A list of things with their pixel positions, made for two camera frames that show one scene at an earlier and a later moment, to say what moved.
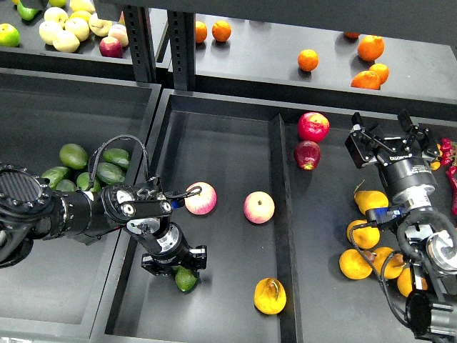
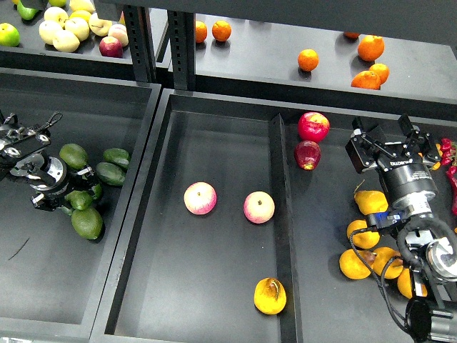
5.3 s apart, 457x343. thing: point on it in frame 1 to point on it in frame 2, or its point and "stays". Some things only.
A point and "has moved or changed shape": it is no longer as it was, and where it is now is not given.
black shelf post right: x=181 y=25 stays
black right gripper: x=410 y=180 stays
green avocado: x=184 y=279 has moved or changed shape
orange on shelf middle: x=308 y=60 stays
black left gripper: x=175 y=252 to x=56 y=181
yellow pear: x=270 y=296 stays
